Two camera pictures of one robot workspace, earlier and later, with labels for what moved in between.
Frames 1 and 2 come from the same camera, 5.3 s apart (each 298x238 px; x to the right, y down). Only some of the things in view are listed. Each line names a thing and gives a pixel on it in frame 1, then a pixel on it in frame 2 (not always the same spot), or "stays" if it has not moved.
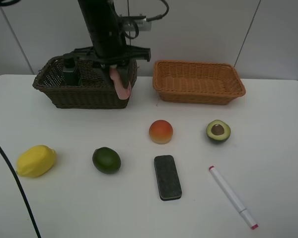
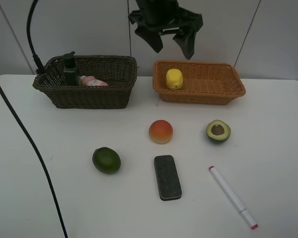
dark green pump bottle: (70, 72) stays
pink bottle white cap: (123, 91) to (91, 81)
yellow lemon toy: (36, 161) to (174, 79)
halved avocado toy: (218, 131) stays
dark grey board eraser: (167, 179) stays
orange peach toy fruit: (161, 131) stays
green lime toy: (106, 160) stays
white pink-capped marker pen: (239, 206) stays
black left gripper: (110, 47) to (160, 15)
